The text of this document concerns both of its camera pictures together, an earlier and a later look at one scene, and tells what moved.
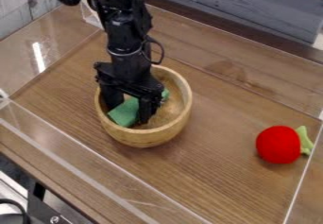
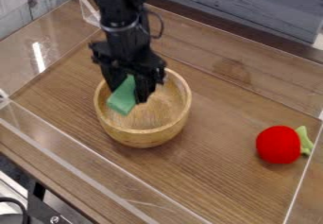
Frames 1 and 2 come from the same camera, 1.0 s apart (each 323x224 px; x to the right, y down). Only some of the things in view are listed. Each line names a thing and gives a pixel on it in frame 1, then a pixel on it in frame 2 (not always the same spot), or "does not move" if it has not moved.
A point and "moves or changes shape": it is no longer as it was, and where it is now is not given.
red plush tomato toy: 281,143 does not move
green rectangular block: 125,114 moves or changes shape
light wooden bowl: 168,120 does not move
